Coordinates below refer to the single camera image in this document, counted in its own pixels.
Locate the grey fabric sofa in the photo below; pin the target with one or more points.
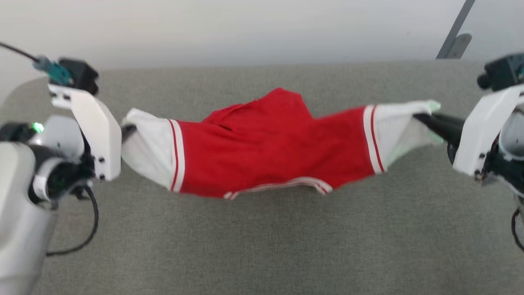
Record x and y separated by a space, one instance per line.
262 246

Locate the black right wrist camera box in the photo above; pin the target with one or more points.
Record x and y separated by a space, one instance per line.
503 71

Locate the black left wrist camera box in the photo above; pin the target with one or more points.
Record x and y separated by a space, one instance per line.
82 76

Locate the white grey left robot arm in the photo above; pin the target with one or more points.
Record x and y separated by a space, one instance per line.
20 205

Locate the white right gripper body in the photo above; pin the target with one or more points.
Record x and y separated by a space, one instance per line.
479 131

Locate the red and white garment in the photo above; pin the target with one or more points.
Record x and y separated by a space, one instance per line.
270 151

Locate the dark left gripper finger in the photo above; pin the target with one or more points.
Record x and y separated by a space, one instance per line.
128 132

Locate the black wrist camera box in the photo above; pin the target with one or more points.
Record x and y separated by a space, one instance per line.
82 76
503 71

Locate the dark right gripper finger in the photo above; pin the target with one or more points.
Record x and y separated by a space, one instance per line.
444 119
450 134

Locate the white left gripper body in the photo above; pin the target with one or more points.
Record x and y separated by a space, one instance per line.
100 135

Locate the grey metal post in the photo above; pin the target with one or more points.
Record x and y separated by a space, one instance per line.
454 37

